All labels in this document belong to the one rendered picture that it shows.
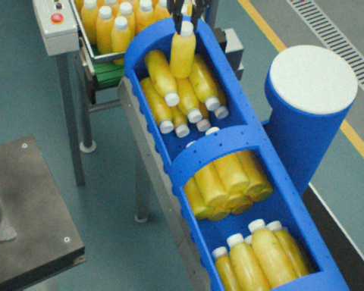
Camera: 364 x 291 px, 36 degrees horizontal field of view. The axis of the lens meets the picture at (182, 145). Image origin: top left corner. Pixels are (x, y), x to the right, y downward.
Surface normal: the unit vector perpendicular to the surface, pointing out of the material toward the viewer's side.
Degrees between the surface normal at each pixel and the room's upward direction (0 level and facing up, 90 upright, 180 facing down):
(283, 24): 0
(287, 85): 0
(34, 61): 0
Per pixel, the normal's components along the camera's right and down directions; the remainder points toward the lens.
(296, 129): -0.31, 0.78
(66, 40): 0.35, 0.80
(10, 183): 0.09, -0.55
